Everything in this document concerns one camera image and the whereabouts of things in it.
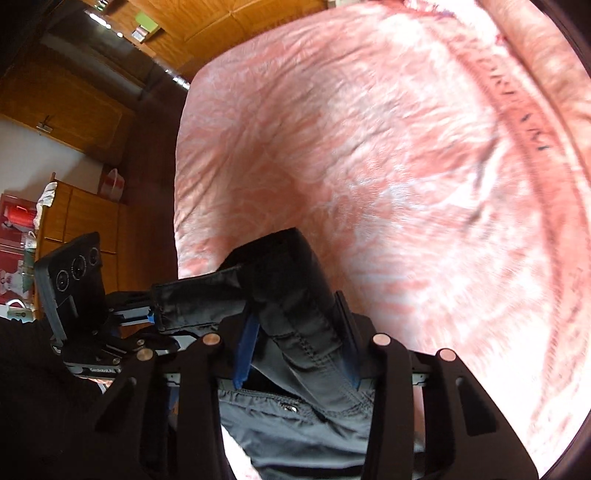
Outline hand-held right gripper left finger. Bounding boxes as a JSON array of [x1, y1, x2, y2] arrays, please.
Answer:
[[95, 314, 259, 480]]

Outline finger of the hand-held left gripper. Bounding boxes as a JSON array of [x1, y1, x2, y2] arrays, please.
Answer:
[[108, 291, 155, 309], [113, 309, 158, 329]]

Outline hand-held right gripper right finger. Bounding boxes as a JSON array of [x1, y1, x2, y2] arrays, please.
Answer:
[[335, 291, 541, 480]]

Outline black quilted pants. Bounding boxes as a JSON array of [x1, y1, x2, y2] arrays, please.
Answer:
[[151, 227, 426, 480]]

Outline person's left forearm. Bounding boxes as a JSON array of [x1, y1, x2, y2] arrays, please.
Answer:
[[0, 318, 153, 480]]

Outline wooden dresser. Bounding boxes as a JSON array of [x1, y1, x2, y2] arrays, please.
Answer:
[[34, 173, 130, 319]]

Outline red container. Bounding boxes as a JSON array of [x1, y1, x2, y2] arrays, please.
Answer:
[[4, 205, 38, 229]]

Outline red white plastic bag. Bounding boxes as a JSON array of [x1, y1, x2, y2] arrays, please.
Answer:
[[99, 168, 126, 204]]

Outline bed with pink floral sheet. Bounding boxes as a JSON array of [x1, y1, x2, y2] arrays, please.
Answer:
[[173, 0, 585, 480]]

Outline wooden door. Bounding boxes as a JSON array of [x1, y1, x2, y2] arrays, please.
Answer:
[[0, 88, 134, 153]]

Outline folded pink duvet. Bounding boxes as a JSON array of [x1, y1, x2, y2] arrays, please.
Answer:
[[480, 0, 578, 84]]

